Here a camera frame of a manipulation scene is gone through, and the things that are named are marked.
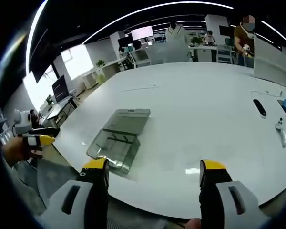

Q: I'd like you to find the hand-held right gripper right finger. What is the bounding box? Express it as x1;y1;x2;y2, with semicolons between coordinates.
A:
199;159;266;229

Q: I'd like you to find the white cable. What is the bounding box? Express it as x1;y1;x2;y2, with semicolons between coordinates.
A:
251;89;284;98

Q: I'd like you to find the white handheld controller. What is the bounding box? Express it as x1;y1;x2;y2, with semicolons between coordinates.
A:
274;116;286;147

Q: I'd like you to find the person's right hand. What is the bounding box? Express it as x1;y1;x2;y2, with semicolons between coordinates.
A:
185;218;202;229

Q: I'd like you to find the black remote control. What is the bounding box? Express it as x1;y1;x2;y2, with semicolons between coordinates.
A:
253;98;268;118

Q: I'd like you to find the grey office desk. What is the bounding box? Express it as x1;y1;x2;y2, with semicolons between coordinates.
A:
45;94;77;128

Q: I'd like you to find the white partition board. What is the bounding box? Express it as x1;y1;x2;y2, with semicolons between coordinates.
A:
252;35;286;87

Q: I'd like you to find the desktop computer monitor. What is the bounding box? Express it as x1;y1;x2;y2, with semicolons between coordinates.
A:
51;74;70;104

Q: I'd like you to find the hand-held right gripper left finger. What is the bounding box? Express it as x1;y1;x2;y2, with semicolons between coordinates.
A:
37;158;110;229

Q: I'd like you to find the bright display screen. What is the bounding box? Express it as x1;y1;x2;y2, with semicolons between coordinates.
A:
130;26;153;41

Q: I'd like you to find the person's left hand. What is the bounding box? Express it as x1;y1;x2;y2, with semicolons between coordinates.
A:
1;136;44;168

